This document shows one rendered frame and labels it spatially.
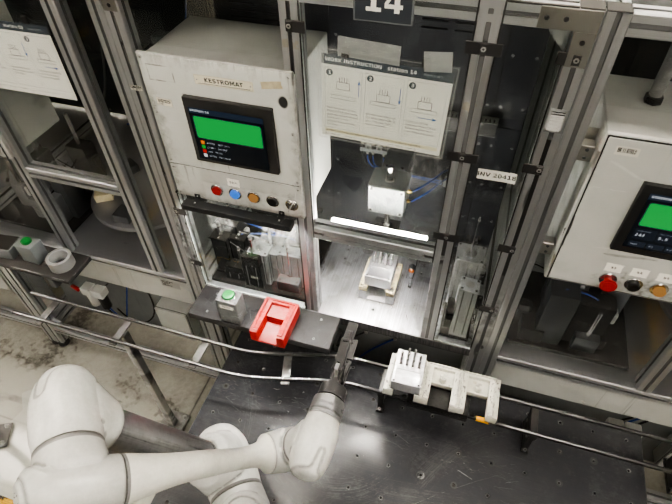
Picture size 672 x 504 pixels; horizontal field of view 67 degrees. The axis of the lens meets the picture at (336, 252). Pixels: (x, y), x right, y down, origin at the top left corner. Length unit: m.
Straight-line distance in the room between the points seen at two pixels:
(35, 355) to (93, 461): 2.20
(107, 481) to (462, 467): 1.15
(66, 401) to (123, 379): 1.81
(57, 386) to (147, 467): 0.25
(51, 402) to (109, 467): 0.18
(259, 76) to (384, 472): 1.28
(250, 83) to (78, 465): 0.89
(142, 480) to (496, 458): 1.18
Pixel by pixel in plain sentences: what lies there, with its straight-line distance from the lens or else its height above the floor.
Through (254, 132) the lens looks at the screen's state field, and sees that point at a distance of 1.36.
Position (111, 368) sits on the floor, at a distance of 3.06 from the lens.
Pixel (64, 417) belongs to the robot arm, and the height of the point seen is 1.47.
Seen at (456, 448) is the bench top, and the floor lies 0.68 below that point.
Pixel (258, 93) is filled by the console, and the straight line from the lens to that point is 1.32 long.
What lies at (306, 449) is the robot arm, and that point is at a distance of 1.33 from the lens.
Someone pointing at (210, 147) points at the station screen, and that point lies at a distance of 1.46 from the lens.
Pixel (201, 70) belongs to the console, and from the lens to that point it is 1.36.
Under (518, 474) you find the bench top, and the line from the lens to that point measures 1.92.
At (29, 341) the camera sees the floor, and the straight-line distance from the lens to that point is 3.38.
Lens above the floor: 2.40
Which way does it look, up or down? 47 degrees down
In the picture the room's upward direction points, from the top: 1 degrees counter-clockwise
